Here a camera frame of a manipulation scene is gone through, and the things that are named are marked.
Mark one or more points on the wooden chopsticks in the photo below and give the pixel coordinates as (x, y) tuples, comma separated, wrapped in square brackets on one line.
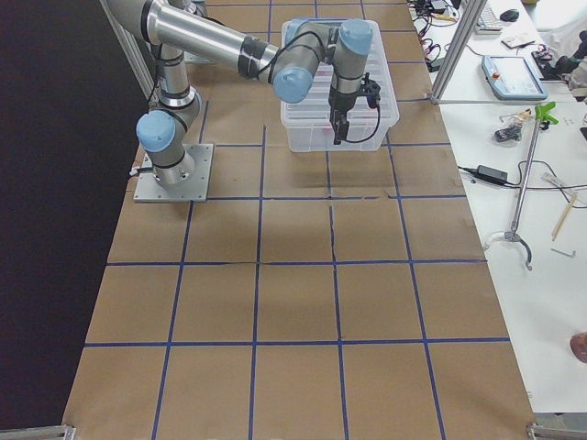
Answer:
[(565, 213)]

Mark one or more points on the aluminium frame post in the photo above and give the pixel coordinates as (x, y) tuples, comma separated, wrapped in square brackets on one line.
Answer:
[(461, 37)]

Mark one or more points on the clear plastic box lid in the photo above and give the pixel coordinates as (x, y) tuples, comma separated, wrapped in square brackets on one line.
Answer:
[(314, 110)]

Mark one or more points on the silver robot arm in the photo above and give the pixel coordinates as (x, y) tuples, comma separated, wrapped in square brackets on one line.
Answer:
[(171, 31)]

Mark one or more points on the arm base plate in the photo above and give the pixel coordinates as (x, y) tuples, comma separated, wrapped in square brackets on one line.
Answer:
[(186, 182)]

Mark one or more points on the clear plastic storage box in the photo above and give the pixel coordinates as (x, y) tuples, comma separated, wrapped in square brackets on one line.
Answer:
[(334, 85)]

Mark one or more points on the black computer mouse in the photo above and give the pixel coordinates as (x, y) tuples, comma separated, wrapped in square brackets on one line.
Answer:
[(510, 15)]

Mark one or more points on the blue teach pendant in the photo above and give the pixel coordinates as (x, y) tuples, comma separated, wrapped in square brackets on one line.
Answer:
[(512, 79)]

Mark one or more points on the black power adapter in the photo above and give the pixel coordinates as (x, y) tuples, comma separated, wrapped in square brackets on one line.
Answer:
[(489, 174)]

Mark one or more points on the metal reacher grabber tool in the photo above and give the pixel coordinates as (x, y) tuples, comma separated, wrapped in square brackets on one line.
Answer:
[(543, 119)]

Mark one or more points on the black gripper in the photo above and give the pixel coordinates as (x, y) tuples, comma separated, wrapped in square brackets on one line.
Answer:
[(341, 102)]

